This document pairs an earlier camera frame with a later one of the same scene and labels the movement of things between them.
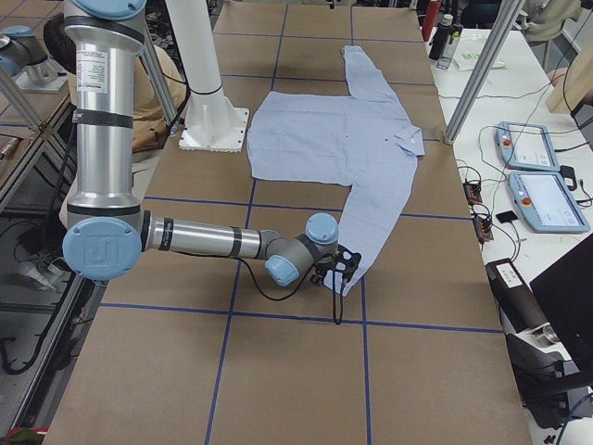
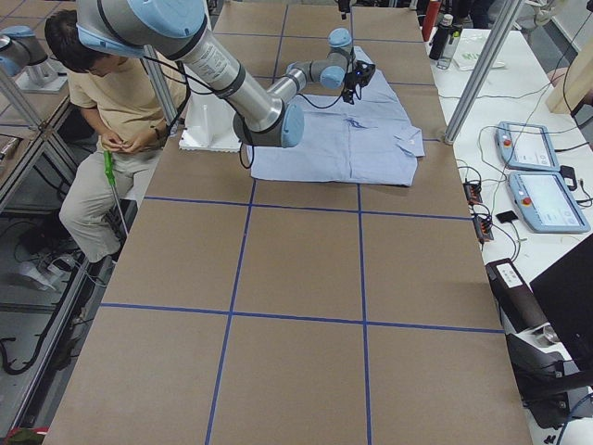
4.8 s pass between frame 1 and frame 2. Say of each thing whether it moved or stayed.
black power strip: stayed
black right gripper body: moved
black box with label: stayed
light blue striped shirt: moved
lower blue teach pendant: stayed
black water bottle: stayed
